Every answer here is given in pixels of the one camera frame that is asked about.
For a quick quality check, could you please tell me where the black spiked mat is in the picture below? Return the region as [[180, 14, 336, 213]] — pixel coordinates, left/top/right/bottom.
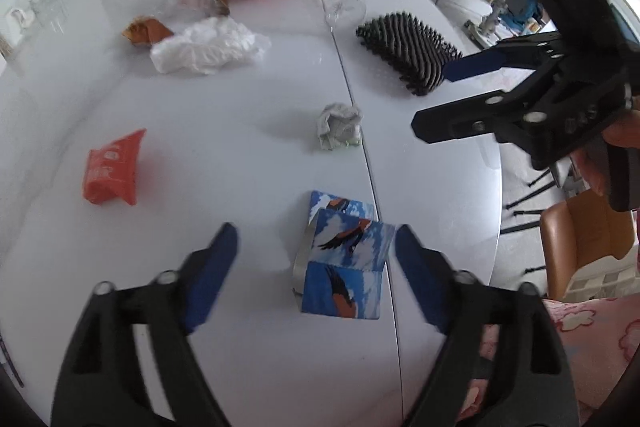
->
[[355, 11, 463, 96]]

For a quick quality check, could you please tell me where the blue bird print carton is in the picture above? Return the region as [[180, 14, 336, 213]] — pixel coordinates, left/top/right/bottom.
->
[[292, 190, 396, 320]]

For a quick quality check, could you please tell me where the black metal frame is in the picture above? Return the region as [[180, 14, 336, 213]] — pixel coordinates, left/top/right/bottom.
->
[[500, 167, 568, 235]]

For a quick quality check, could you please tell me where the crumpled grey paper ball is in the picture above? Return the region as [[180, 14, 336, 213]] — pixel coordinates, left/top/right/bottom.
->
[[316, 103, 363, 152]]

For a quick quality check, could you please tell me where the white crumpled plastic bag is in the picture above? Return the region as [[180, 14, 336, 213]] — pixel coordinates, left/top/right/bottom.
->
[[150, 17, 272, 75]]

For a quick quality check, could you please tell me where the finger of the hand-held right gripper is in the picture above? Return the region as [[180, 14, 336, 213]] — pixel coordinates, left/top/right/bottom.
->
[[411, 82, 548, 145], [442, 32, 566, 84]]

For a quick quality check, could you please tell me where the white plastic crate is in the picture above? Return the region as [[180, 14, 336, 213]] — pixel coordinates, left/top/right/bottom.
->
[[565, 254, 640, 299]]

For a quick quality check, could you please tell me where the pink printed cloth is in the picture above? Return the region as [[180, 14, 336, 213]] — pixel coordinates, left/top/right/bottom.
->
[[460, 294, 640, 423]]

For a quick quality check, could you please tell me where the person's right hand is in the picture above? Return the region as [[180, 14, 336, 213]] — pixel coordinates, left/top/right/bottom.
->
[[572, 94, 640, 198]]

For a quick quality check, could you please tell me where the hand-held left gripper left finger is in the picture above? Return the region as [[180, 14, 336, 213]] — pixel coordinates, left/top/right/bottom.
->
[[50, 222, 240, 427]]

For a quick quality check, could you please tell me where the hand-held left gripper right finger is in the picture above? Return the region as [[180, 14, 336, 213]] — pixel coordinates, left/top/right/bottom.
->
[[394, 224, 581, 427]]

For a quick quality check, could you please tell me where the brown leather chair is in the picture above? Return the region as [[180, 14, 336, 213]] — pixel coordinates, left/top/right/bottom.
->
[[540, 194, 636, 300]]

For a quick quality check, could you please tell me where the red-orange snack packet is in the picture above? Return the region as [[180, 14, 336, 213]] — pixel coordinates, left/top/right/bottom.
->
[[82, 128, 147, 206]]

